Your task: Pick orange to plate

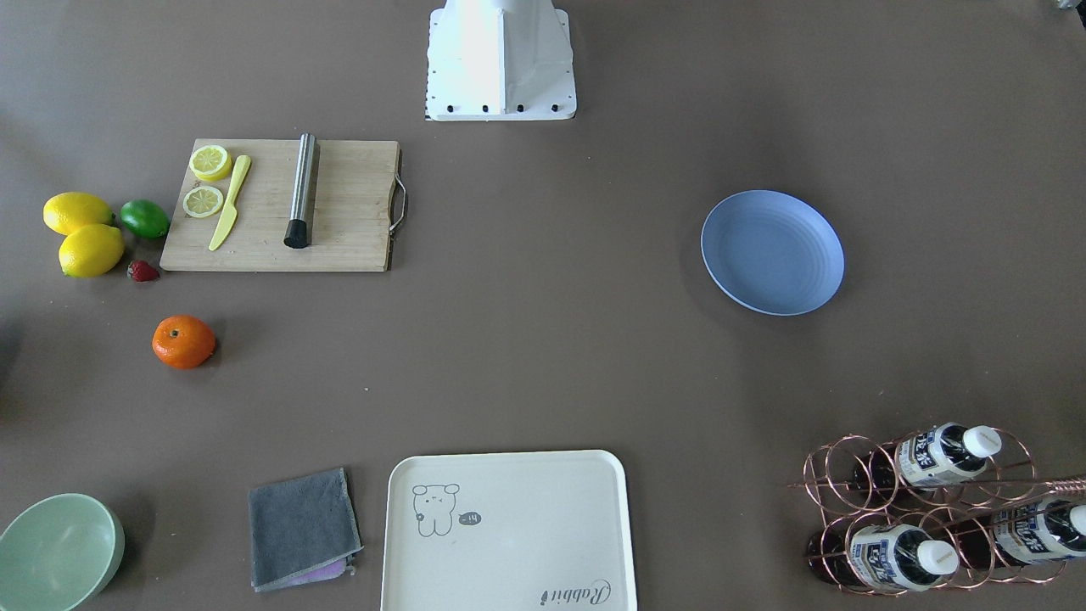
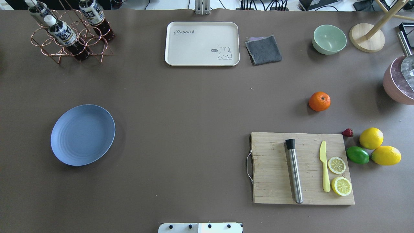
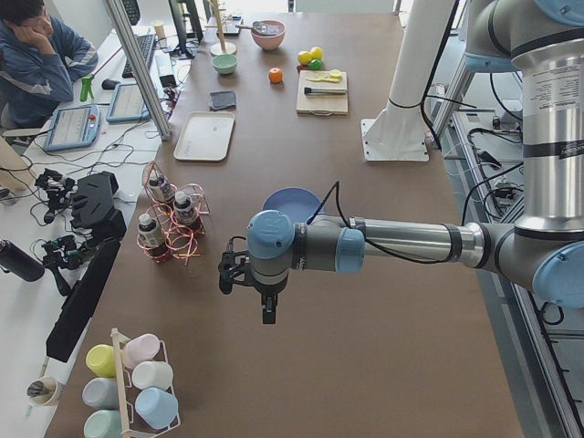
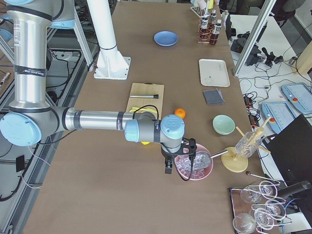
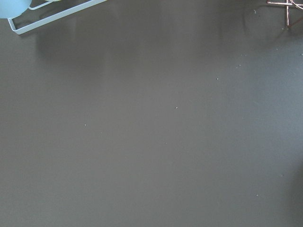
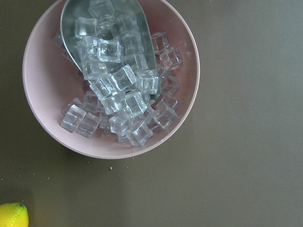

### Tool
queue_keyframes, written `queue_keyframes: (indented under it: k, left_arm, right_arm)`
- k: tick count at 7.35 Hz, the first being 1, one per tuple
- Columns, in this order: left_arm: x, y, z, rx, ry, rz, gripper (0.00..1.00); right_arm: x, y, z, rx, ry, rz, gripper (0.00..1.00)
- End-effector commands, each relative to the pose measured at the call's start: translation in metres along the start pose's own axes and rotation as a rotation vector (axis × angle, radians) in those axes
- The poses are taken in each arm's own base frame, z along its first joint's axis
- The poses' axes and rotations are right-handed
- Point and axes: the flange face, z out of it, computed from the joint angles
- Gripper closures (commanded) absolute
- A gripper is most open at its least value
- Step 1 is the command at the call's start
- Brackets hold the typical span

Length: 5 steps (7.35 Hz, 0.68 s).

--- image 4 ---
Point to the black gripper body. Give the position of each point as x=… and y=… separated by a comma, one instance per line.
x=167, y=155

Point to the copper wire bottle rack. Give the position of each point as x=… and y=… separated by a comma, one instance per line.
x=210, y=34

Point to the aluminium frame post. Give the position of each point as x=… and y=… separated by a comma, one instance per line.
x=259, y=23

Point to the blue plate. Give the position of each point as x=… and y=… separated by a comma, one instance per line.
x=166, y=38

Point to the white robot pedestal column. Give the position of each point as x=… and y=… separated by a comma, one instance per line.
x=111, y=64

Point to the wine glass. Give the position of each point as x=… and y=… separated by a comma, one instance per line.
x=244, y=223
x=251, y=194
x=275, y=208
x=263, y=219

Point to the metal ice scoop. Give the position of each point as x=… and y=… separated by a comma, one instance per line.
x=203, y=159

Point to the dark bottle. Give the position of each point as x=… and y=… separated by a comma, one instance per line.
x=215, y=33
x=204, y=26
x=212, y=18

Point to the black monitor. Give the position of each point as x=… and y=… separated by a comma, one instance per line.
x=291, y=150

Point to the cream serving tray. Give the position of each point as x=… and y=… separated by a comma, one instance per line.
x=213, y=72

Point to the clear ice cubes pile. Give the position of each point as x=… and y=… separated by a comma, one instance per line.
x=187, y=163

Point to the dark bottle front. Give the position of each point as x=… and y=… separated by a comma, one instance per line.
x=215, y=33

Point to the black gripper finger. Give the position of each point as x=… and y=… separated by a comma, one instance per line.
x=168, y=166

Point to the dark wood glass tray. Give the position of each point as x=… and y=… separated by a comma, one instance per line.
x=238, y=205

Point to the wooden cutting board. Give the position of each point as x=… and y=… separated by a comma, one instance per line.
x=156, y=91

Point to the blue teach pendant near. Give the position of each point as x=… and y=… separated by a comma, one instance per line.
x=281, y=115

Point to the orange fruit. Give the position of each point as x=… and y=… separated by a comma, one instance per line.
x=180, y=112

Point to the wooden cup tree stand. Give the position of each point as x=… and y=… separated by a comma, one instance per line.
x=236, y=163

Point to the dark bottle middle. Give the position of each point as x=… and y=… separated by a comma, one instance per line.
x=204, y=26

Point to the metal handled knife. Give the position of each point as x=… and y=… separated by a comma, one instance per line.
x=143, y=96

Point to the yellow banana peel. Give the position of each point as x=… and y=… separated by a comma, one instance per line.
x=140, y=110

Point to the blue teach pendant far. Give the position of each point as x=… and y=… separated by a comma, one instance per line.
x=300, y=96

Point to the mint green bowl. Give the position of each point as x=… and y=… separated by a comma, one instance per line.
x=223, y=124

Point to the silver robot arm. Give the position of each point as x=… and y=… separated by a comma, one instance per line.
x=31, y=118

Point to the grey folded cloth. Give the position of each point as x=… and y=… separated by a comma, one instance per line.
x=213, y=97

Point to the dark bottle back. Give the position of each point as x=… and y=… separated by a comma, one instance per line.
x=212, y=18

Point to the clear glass mug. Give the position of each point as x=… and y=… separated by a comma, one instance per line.
x=247, y=145

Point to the blue teach pendant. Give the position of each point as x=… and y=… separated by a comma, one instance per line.
x=281, y=115
x=300, y=96

